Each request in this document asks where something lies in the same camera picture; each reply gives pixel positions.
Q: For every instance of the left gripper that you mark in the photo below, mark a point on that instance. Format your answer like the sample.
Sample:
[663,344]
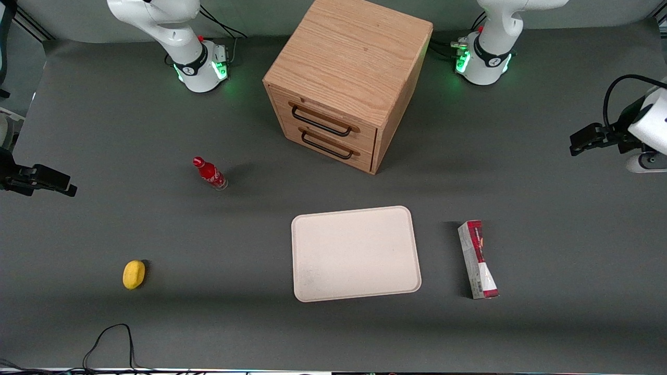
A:
[616,136]

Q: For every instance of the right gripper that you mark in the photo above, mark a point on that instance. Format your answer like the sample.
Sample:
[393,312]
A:
[11,169]

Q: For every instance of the red cookie box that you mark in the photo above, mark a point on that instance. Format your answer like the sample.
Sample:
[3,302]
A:
[477,260]

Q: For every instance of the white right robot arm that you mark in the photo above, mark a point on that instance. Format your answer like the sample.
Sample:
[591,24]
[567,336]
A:
[172,31]

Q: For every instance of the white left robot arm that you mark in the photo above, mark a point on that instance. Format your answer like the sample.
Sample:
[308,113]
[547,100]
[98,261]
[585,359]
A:
[492,57]

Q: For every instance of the white rectangular tray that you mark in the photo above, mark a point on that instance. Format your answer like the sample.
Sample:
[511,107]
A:
[354,255]

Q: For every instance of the yellow lemon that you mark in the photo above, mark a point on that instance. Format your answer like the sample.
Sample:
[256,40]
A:
[134,274]

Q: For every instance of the red cola bottle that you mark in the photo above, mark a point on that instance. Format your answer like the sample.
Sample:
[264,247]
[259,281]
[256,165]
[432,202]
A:
[210,173]

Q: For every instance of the wooden drawer front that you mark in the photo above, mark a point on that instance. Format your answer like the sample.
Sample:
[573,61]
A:
[365,159]
[365,136]

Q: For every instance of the wooden drawer cabinet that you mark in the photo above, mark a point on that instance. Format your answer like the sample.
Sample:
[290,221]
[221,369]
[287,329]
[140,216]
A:
[346,57]

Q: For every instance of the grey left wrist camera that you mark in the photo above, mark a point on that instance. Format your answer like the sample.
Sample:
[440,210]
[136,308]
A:
[649,163]

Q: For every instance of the black frame bar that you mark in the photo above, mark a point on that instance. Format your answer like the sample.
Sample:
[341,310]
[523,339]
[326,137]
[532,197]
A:
[34,26]

